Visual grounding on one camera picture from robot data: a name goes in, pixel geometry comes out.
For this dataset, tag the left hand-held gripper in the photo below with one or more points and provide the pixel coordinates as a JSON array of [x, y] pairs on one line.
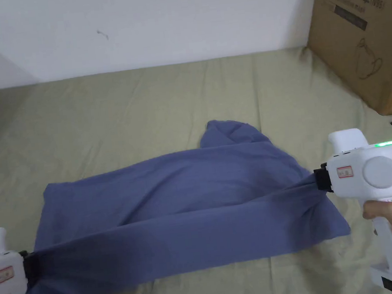
[[3, 279]]

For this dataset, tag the bed with pale green sheet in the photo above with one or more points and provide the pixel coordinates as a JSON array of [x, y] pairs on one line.
[[108, 114]]

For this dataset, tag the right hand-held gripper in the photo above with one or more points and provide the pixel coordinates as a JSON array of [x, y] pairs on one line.
[[366, 171]]

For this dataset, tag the brown printed cardboard carton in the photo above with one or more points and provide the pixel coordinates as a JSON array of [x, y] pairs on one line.
[[362, 31]]

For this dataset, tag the dark blue shirt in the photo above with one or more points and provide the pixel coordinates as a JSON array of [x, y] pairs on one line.
[[174, 205]]

